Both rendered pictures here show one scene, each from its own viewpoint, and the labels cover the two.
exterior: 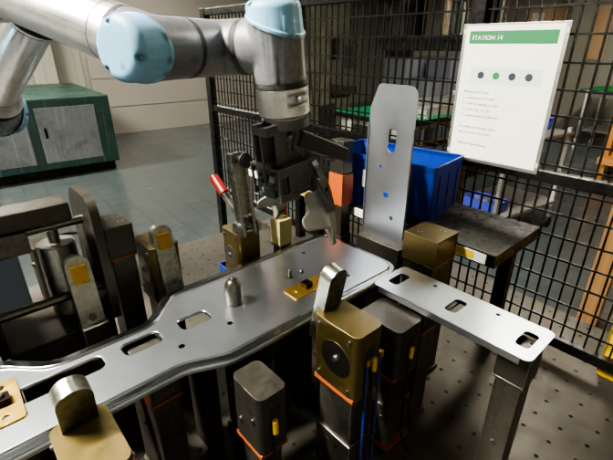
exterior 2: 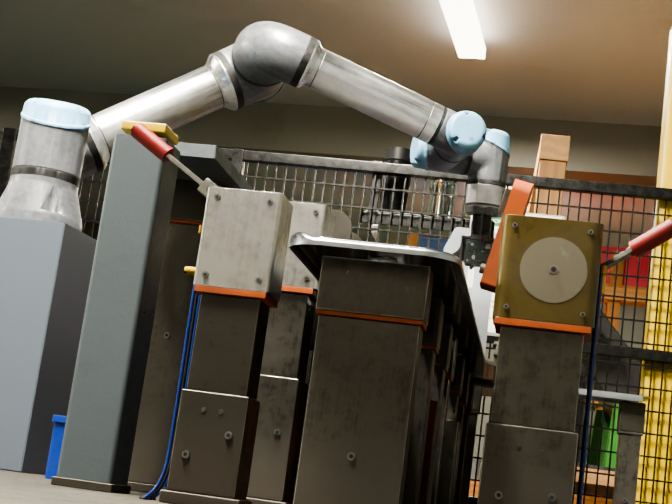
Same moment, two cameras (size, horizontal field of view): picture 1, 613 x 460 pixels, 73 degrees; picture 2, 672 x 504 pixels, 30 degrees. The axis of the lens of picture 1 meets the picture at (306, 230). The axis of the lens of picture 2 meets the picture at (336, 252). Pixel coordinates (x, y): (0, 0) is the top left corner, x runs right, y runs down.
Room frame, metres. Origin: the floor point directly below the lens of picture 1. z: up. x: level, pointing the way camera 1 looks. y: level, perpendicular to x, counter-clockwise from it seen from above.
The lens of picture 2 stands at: (-1.07, 1.74, 0.74)
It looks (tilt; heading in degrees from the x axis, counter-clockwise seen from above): 11 degrees up; 321
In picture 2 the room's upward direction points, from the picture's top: 8 degrees clockwise
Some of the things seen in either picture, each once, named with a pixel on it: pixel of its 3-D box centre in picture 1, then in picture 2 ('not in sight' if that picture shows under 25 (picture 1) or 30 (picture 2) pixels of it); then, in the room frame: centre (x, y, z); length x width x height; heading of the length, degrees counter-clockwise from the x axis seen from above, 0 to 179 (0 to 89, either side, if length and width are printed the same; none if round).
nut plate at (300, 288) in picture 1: (306, 285); not in sight; (0.66, 0.00, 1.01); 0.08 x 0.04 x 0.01; 133
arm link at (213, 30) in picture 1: (212, 48); (442, 150); (0.65, 0.14, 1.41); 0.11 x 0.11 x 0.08; 62
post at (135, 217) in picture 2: not in sight; (120, 311); (0.31, 0.97, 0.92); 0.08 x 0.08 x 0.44; 42
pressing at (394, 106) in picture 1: (387, 168); (463, 303); (0.86, -0.17, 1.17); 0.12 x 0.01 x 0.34; 42
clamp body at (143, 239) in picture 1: (166, 316); not in sight; (0.73, 0.30, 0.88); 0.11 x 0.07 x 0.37; 42
